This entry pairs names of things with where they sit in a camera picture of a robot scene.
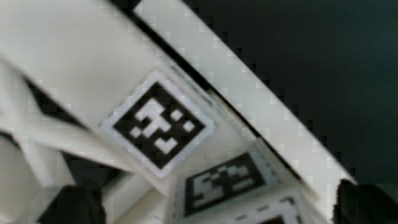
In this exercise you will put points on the white cube nut front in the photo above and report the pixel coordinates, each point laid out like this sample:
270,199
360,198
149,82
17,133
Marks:
245,192

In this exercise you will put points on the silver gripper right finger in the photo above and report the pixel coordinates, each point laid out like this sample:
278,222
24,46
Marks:
367,203

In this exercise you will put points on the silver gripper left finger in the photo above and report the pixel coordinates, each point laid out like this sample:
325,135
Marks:
78,207

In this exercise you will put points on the white chair seat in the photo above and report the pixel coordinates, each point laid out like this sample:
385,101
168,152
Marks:
191,38

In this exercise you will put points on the white long chair back bar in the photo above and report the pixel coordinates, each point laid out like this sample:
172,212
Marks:
104,99

